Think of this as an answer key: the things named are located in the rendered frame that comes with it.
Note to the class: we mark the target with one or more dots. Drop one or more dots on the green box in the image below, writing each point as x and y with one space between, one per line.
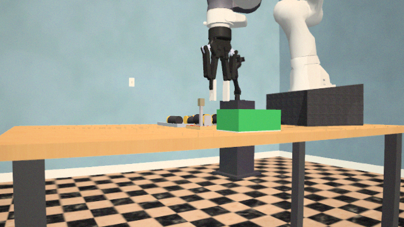
248 120

